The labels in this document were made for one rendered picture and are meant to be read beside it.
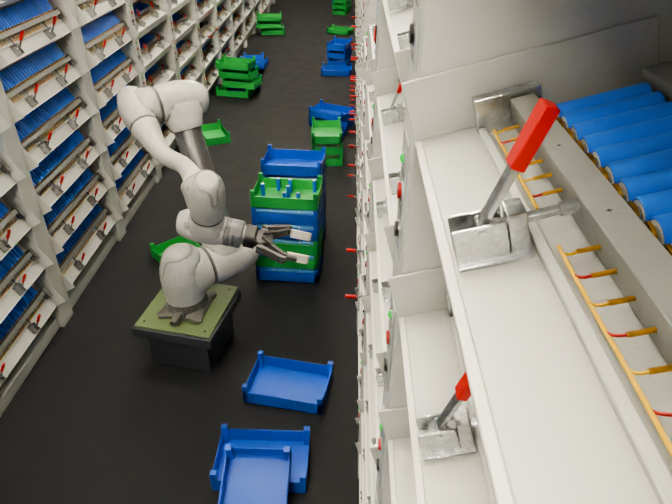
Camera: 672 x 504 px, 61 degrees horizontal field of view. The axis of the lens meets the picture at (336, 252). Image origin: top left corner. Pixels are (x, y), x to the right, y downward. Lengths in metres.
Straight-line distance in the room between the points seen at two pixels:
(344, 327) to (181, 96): 1.15
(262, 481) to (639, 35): 1.66
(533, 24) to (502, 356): 0.28
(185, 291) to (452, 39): 1.82
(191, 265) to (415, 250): 1.65
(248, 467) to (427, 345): 1.43
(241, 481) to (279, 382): 0.49
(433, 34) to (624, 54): 0.14
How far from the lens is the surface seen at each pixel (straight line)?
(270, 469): 1.92
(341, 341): 2.43
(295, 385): 2.25
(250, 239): 1.81
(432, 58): 0.47
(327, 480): 1.99
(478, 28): 0.47
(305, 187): 2.71
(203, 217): 1.72
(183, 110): 2.17
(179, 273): 2.14
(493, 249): 0.32
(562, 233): 0.34
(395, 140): 0.97
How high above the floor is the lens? 1.63
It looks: 33 degrees down
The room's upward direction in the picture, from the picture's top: 1 degrees clockwise
